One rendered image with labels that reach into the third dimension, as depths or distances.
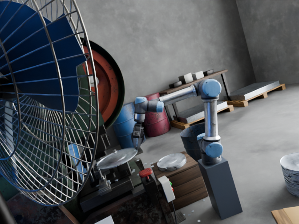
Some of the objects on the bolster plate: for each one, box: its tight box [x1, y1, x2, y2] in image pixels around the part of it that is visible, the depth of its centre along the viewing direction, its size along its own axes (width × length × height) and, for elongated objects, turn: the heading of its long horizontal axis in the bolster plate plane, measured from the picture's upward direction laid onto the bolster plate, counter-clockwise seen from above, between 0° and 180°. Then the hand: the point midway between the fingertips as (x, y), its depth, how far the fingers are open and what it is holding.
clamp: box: [97, 170, 112, 196], centre depth 114 cm, size 6×17×10 cm, turn 81°
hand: (136, 148), depth 136 cm, fingers closed
